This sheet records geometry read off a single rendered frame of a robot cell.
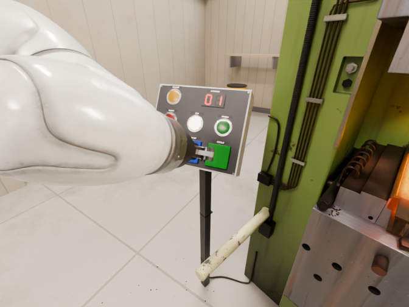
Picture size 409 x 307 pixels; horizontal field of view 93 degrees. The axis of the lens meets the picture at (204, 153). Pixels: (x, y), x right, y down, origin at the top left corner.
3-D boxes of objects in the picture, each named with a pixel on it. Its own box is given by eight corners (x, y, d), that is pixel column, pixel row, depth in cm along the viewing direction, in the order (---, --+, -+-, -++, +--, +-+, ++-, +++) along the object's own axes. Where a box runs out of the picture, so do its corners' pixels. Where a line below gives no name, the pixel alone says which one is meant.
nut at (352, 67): (348, 89, 57) (356, 62, 53) (338, 88, 58) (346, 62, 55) (351, 88, 58) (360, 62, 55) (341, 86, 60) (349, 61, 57)
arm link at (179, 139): (165, 182, 25) (184, 179, 30) (178, 111, 25) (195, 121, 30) (110, 167, 28) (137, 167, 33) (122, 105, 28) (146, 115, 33)
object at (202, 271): (204, 285, 67) (204, 276, 65) (193, 274, 71) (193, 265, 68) (271, 218, 94) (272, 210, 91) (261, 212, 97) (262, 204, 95)
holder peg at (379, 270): (383, 279, 44) (389, 271, 43) (369, 270, 46) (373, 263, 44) (386, 267, 46) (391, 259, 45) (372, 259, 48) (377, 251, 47)
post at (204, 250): (204, 287, 122) (205, 122, 71) (200, 282, 124) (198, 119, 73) (209, 282, 124) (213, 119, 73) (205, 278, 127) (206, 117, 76)
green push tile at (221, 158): (226, 169, 62) (230, 146, 61) (204, 165, 64) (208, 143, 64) (227, 169, 63) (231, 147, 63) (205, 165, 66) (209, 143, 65)
